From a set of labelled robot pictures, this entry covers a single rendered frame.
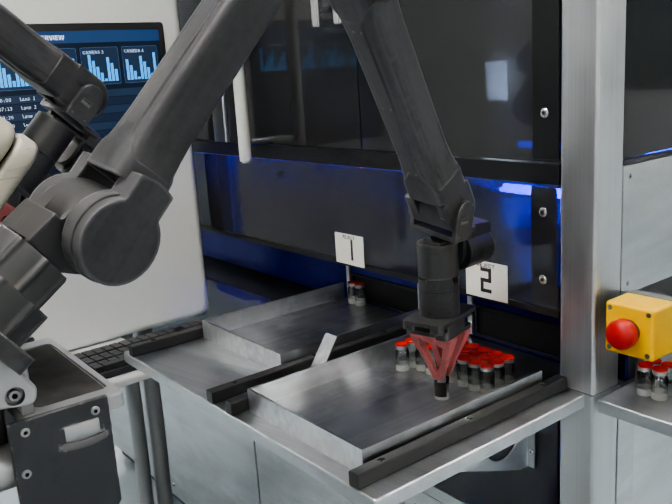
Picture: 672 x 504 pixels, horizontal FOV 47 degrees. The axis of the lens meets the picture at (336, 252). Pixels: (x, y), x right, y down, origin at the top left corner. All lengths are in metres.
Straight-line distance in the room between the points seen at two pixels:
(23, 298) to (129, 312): 1.15
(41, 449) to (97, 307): 0.95
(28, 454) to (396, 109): 0.54
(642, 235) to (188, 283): 1.06
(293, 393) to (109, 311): 0.69
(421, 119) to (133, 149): 0.39
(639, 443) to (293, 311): 0.69
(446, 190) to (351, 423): 0.35
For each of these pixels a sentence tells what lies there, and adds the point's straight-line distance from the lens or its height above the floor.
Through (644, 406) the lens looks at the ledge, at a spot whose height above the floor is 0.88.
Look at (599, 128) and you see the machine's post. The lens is 1.09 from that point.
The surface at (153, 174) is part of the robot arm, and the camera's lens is 0.70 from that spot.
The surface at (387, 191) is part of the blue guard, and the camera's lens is 1.38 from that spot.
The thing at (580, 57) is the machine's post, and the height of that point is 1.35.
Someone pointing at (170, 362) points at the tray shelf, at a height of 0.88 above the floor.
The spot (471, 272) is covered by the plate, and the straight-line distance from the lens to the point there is 1.26.
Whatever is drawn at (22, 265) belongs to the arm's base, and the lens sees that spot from 0.67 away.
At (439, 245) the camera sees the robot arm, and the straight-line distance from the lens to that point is 1.06.
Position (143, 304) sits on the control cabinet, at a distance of 1.82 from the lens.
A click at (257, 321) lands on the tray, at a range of 1.54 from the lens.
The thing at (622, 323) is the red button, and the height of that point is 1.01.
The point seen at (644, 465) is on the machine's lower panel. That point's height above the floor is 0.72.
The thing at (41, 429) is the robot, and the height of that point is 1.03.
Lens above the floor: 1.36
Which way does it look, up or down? 13 degrees down
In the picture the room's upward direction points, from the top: 4 degrees counter-clockwise
